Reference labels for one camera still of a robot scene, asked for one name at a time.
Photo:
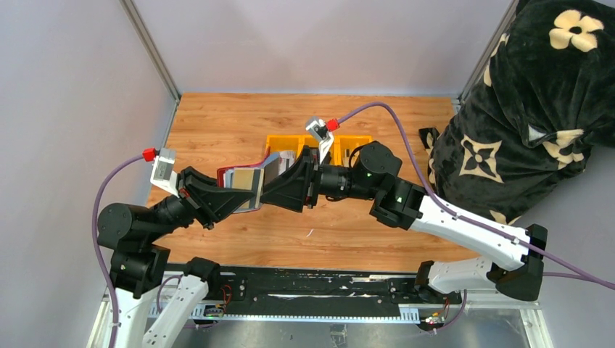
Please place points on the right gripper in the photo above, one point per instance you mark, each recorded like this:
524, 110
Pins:
289, 189

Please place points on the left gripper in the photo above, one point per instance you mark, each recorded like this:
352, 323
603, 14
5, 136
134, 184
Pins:
208, 201

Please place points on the red leather card holder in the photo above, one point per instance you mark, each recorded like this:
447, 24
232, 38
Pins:
271, 169

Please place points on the gold striped card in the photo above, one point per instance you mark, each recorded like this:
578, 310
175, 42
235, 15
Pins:
249, 179

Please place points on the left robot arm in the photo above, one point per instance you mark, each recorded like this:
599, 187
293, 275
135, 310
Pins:
137, 265

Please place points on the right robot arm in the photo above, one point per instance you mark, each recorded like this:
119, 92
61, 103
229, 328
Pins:
508, 259

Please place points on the white cards stack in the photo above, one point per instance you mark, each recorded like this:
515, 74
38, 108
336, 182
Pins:
287, 158

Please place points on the left yellow bin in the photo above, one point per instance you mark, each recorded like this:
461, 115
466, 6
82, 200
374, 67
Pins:
285, 143

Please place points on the black floral blanket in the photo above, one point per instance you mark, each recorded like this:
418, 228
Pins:
544, 101

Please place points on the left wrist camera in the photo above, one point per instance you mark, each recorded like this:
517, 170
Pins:
163, 175

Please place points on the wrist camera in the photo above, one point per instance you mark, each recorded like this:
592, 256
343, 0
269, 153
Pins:
163, 175
322, 132

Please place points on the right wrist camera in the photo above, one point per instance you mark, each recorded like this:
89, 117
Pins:
322, 132

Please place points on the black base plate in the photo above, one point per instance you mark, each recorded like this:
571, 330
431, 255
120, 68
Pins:
312, 293

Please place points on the aluminium frame rail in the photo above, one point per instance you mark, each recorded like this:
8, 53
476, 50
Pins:
156, 317

